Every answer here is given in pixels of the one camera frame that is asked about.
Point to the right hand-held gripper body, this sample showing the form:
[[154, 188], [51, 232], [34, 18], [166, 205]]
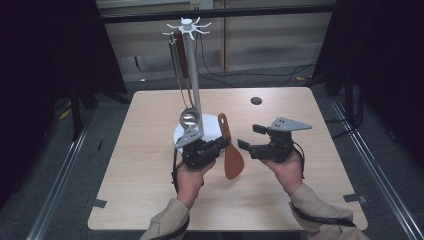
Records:
[[278, 148]]

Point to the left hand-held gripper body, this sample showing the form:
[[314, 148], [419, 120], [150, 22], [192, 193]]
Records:
[[196, 155]]

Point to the orange rice paddle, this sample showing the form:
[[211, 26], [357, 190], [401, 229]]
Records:
[[233, 163]]

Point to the white utensil stand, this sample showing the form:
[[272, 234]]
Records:
[[195, 76]]

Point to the steel spatula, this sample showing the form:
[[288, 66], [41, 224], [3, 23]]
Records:
[[174, 56]]

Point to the person's right hand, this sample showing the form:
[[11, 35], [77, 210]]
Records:
[[290, 173]]

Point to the person's left hand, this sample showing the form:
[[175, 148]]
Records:
[[190, 183]]

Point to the black round table grommet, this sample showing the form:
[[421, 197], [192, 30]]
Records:
[[256, 101]]

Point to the grey tape piece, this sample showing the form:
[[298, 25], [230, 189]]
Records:
[[98, 203], [356, 198]]

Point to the black horizontal bar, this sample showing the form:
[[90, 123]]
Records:
[[233, 12]]

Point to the black metal stand leg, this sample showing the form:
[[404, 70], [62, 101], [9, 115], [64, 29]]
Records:
[[75, 113]]

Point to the black curtain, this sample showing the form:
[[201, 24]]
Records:
[[50, 66], [383, 50]]

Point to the aluminium floor rail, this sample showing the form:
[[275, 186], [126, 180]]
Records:
[[376, 173], [56, 186]]

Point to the white wall socket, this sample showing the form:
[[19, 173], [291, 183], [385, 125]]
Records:
[[203, 4]]

